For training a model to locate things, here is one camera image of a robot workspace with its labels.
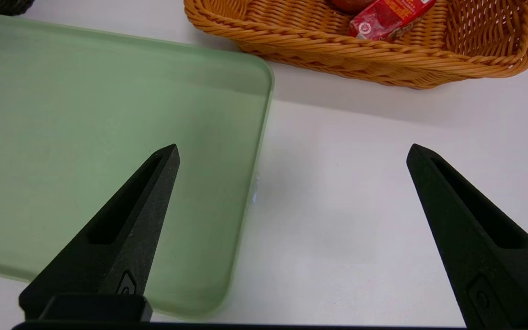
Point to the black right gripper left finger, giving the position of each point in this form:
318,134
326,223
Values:
108,256

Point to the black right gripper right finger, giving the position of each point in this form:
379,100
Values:
488,275

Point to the red drink carton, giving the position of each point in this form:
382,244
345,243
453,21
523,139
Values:
387,20

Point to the pink yellow peach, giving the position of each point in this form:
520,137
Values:
351,4

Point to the orange wicker basket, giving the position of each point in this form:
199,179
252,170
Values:
337,55

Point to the light green plastic tray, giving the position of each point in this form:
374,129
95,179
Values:
85,114

